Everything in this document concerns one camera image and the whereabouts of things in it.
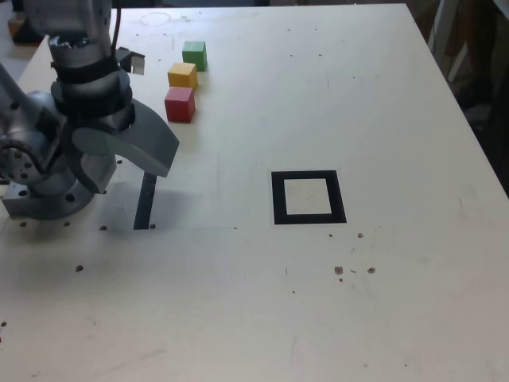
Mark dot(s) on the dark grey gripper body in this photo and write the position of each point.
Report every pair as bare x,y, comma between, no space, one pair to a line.
119,119

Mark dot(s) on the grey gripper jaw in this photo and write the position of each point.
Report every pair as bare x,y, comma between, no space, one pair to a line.
97,171
139,147

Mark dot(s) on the red cube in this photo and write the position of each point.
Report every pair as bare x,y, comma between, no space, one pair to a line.
179,107

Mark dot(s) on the yellow cube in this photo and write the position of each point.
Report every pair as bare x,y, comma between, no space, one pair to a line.
182,79

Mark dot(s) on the green cube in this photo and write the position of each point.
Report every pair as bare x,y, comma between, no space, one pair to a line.
194,57

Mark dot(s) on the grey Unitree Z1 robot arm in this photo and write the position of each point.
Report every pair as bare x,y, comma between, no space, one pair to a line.
43,199

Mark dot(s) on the black tape square outline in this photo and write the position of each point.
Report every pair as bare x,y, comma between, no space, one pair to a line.
278,199

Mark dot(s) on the black tape strip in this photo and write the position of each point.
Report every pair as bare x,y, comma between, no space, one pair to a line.
143,207

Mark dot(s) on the dark object beside table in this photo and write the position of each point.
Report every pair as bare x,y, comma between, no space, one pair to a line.
29,28

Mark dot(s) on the white leaning board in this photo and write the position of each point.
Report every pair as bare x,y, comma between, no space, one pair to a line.
437,32

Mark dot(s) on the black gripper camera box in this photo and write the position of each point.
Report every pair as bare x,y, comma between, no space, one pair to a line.
137,65

